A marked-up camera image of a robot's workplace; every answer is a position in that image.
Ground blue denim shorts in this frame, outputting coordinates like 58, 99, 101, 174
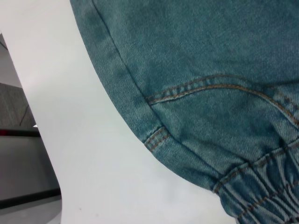
69, 0, 299, 224

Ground grey panel with black trim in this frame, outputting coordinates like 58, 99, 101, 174
0, 129, 62, 203

